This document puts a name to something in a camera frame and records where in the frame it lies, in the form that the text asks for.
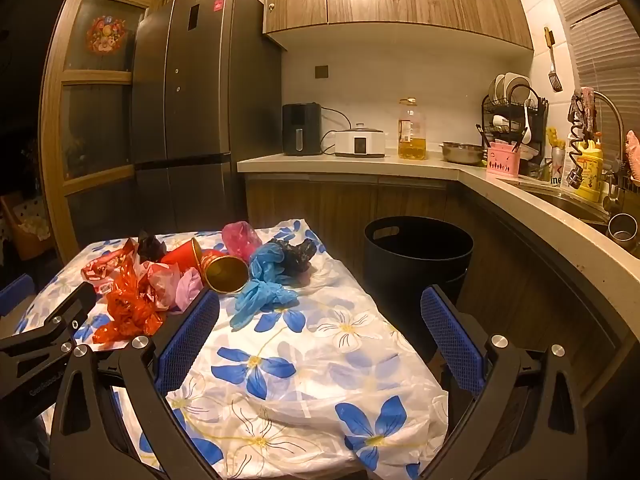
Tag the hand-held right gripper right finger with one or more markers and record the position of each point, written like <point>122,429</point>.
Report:
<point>450,340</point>

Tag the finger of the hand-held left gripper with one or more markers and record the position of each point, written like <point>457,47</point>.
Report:
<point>65,317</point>
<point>15,292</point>

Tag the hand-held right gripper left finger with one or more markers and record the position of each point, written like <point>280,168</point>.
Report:
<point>187,335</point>

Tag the red plastic wrapper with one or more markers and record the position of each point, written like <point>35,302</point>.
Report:
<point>125,310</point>

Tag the red paper cup gold inside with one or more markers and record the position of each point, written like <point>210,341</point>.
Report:
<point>227,274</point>

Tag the blue rubber glove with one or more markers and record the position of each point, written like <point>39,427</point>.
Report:
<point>265,262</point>
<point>260,300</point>

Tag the black trash bin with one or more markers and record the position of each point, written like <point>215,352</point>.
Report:
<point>415,260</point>

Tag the pale pink plastic bag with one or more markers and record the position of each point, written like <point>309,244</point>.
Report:
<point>187,285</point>

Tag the red and white snack packet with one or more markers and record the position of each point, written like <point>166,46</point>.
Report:
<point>102,267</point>

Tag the small dark plastic bag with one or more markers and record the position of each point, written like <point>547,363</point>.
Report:
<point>150,247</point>

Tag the blue floral tablecloth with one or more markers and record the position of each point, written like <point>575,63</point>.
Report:
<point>310,360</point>

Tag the black plastic bag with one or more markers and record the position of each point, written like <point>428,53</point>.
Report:
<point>297,255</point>

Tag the steel kitchen sink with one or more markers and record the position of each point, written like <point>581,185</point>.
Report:
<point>570,202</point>

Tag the pink utensil holder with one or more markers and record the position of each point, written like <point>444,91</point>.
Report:
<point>502,162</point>

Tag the steel mixing bowl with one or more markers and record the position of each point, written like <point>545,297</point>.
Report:
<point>462,152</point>

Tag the beer can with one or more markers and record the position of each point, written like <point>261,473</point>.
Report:
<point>557,167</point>

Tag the cooking oil bottle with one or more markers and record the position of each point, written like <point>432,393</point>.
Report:
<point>411,140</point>

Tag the steel cup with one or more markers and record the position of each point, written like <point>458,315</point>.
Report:
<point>622,225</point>

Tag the black utensil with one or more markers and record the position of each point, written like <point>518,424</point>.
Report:
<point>520,139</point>

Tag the white electric cooker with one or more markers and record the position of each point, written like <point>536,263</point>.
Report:
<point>360,142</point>

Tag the yellow detergent bottle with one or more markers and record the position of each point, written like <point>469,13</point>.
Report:
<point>592,170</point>

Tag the white bowl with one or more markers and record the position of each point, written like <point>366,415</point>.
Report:
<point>500,121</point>

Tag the grey refrigerator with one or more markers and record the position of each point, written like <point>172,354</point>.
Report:
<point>200,110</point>

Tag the white plastic bottle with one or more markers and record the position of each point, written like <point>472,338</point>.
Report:
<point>571,147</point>

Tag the yellow brush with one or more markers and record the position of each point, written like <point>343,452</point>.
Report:
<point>551,136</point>

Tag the wooden glass-panel door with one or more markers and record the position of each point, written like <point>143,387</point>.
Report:
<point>95,77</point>

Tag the white ladle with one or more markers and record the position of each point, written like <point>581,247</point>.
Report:
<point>528,122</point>

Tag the black air fryer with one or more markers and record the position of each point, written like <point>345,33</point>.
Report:
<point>300,127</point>

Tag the black dish rack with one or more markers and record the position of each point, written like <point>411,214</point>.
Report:
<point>540,120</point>

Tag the small white plate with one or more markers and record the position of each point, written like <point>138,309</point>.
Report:
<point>500,87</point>

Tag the pink dishcloth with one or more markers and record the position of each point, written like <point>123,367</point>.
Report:
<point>634,152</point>

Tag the large white plate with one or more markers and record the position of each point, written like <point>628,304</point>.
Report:
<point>517,85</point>

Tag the dark reddish rag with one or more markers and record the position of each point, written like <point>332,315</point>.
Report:
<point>586,105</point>

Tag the red round door decoration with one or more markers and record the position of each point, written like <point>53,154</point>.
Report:
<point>105,35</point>

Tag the steel kitchen faucet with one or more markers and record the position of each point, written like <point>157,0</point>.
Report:
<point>617,120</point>

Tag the hanging slotted spatula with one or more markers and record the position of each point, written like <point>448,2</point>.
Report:
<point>555,80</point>

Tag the window blinds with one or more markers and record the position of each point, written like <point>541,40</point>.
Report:
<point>605,40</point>

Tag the dark wall outlet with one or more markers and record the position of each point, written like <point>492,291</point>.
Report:
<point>321,72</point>

